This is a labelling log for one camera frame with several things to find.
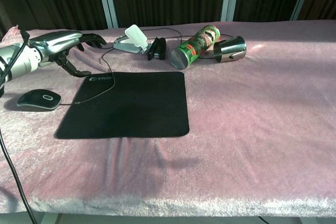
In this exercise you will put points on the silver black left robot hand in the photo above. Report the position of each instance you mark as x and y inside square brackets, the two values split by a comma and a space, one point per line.
[56, 41]

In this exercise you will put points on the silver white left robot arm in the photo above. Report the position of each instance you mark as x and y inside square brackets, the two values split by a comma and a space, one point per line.
[26, 62]

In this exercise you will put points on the green chips can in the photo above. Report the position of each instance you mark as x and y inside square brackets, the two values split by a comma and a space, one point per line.
[197, 45]

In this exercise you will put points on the black stapler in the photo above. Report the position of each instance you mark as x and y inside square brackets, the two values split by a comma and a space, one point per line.
[158, 48]

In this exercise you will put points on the black square mouse pad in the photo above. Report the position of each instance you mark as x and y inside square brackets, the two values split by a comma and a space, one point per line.
[131, 108]

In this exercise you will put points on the white and black device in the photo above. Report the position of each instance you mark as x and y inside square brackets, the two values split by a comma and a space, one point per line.
[135, 35]

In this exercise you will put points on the pink plush table cloth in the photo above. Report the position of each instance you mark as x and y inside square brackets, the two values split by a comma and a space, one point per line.
[249, 116]

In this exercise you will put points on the stainless steel cup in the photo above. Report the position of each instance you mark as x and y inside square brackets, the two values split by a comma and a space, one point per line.
[231, 48]

